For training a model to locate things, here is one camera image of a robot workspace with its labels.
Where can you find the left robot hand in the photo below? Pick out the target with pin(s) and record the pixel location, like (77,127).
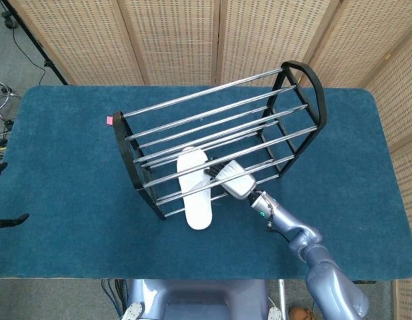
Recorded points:
(9,221)

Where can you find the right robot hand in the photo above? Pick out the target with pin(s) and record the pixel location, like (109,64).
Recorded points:
(236,181)

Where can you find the white slipper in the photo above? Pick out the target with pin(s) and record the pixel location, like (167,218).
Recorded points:
(197,213)

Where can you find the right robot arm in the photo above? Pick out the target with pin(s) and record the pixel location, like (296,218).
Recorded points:
(329,273)

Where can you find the black metal shoe rack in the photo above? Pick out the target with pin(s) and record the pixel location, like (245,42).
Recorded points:
(321,100)

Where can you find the blue carpet mat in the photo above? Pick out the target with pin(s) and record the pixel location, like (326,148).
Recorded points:
(76,200)

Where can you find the blue-grey robot torso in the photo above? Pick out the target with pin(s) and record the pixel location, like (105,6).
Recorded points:
(209,300)

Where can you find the chrome stool base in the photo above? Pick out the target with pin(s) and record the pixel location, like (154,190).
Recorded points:
(2,95)

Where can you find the wicker folding screen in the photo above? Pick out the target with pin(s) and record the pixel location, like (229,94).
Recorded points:
(176,40)

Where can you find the black stand leg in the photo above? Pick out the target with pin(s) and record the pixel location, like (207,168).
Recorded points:
(36,43)

